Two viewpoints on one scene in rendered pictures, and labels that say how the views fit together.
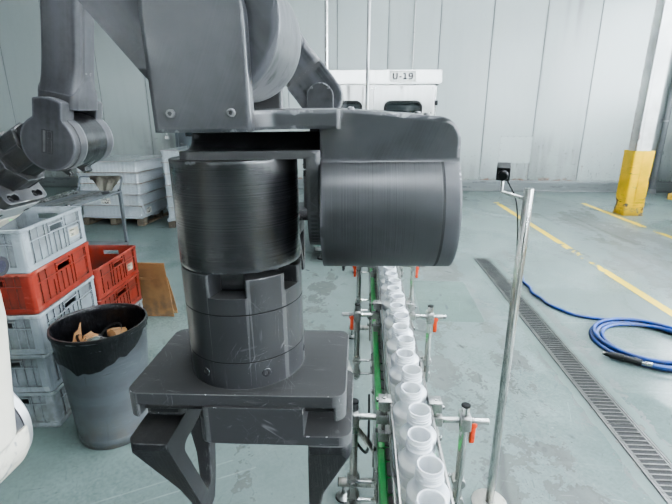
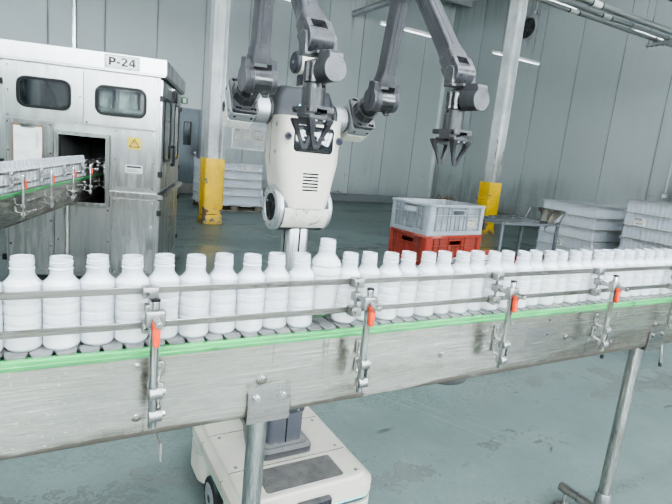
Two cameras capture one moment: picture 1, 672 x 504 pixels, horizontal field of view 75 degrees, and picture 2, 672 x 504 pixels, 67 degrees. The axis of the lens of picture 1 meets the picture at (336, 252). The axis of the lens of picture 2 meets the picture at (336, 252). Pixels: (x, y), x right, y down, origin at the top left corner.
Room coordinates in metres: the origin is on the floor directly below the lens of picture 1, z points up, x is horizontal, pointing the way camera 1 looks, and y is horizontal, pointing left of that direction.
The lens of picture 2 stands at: (-0.42, -1.06, 1.39)
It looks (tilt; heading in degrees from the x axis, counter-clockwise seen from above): 11 degrees down; 56
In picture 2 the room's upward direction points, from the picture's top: 6 degrees clockwise
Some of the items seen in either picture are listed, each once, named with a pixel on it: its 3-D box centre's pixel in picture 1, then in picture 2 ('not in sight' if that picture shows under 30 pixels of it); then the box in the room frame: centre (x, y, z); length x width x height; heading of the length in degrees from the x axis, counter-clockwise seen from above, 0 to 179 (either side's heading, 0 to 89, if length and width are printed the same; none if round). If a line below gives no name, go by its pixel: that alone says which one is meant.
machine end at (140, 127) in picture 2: not in sight; (105, 170); (0.39, 4.40, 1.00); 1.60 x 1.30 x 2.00; 69
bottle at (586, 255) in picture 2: (392, 314); (581, 275); (1.14, -0.16, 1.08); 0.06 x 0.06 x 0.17
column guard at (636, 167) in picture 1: (633, 182); not in sight; (7.66, -5.17, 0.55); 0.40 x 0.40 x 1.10; 87
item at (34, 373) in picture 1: (44, 346); not in sight; (2.31, 1.72, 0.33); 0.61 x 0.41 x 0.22; 3
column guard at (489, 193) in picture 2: not in sight; (487, 207); (8.36, 6.41, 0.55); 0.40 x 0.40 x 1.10; 87
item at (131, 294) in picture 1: (96, 299); not in sight; (3.02, 1.78, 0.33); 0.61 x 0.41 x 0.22; 179
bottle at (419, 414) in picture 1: (416, 451); (459, 281); (0.60, -0.13, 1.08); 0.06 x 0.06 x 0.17
